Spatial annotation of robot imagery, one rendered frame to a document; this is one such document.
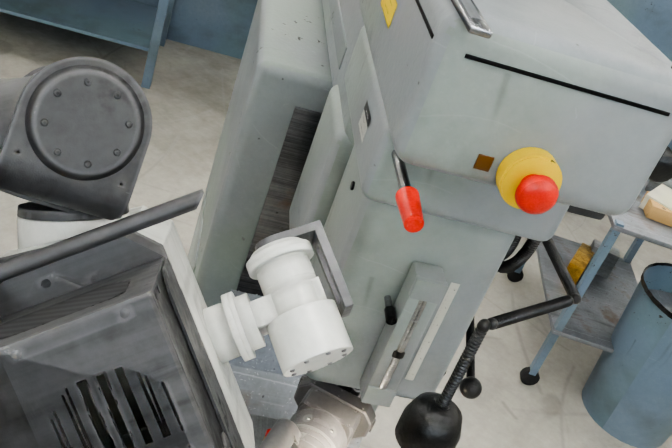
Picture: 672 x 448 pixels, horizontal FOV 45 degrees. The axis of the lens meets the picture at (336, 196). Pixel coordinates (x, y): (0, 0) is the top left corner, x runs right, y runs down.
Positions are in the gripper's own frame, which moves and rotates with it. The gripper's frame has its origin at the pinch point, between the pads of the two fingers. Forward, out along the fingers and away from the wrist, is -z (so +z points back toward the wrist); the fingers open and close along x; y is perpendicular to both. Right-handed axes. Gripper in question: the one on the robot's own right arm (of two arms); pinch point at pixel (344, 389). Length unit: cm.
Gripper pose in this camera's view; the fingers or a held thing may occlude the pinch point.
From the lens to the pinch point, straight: 126.6
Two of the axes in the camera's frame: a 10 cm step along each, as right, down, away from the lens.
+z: -3.5, 3.7, -8.6
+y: -3.1, 8.2, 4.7
